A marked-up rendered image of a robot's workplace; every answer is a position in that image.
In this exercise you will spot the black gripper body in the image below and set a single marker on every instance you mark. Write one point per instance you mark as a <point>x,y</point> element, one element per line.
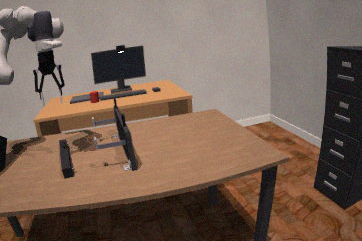
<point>46,60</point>

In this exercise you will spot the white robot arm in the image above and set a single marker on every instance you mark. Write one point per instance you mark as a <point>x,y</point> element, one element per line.
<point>40,33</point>

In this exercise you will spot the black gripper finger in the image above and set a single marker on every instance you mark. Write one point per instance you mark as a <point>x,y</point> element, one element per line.
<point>56,80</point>
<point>41,84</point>

